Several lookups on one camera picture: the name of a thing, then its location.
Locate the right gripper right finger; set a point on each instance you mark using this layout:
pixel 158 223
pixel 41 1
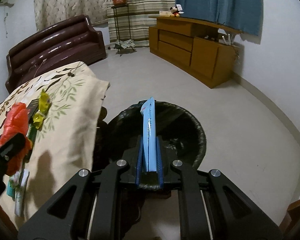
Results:
pixel 211 206

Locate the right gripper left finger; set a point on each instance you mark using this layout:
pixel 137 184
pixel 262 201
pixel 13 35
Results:
pixel 91 205

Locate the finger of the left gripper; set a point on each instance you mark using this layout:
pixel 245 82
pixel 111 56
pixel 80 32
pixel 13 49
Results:
pixel 10 149

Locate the white green wrapper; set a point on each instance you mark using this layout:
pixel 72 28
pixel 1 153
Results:
pixel 16 189

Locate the orange plastic bag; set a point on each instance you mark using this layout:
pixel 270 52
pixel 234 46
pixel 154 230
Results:
pixel 16 122

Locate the yellow snack wrapper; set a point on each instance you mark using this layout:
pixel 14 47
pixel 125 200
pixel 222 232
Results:
pixel 40 115

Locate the light blue wrapper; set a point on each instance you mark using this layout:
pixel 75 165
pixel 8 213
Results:
pixel 149 135

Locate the black trash bin with liner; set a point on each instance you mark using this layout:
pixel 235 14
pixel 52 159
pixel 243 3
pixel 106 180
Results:
pixel 180 134

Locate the floral beige tablecloth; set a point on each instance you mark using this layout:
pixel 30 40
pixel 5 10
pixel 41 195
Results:
pixel 65 144

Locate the dark brown leather sofa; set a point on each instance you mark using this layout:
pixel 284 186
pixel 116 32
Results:
pixel 60 44

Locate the wooden TV cabinet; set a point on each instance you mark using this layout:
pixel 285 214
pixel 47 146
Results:
pixel 192 45

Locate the beige patterned curtain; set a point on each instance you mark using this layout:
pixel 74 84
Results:
pixel 49 12

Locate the white router on cabinet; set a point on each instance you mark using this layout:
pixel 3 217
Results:
pixel 227 38

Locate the striped cloth on stand shelf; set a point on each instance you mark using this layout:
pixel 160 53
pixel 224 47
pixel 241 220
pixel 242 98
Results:
pixel 119 44

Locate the black metal plant stand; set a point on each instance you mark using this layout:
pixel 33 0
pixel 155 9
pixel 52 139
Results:
pixel 118 27

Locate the Mickey Mouse plush toy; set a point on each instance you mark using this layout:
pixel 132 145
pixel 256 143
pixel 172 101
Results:
pixel 174 12

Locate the blue curtain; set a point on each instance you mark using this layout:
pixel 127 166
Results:
pixel 243 15

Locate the beige box on cabinet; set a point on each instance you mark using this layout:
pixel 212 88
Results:
pixel 166 14

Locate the striped curtain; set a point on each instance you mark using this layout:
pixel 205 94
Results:
pixel 142 14

